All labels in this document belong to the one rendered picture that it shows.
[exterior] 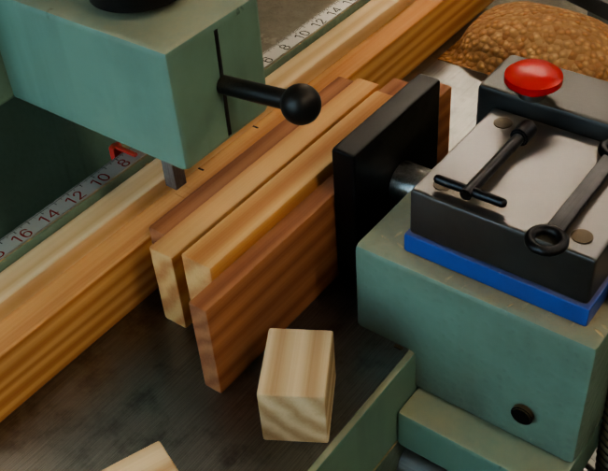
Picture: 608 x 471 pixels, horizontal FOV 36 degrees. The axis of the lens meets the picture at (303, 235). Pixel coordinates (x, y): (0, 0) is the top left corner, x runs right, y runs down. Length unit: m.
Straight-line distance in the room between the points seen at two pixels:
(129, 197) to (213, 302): 0.12
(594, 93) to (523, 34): 0.22
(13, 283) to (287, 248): 0.15
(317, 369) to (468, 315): 0.08
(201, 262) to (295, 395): 0.08
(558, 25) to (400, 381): 0.33
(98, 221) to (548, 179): 0.25
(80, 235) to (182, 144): 0.10
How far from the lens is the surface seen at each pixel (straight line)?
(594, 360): 0.45
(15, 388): 0.52
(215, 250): 0.47
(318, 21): 0.70
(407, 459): 0.56
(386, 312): 0.51
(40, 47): 0.52
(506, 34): 0.74
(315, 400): 0.45
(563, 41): 0.72
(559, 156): 0.48
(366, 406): 0.49
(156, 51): 0.45
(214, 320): 0.46
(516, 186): 0.46
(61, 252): 0.53
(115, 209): 0.55
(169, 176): 0.55
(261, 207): 0.50
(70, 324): 0.52
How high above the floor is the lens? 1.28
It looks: 41 degrees down
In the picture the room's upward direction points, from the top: 5 degrees counter-clockwise
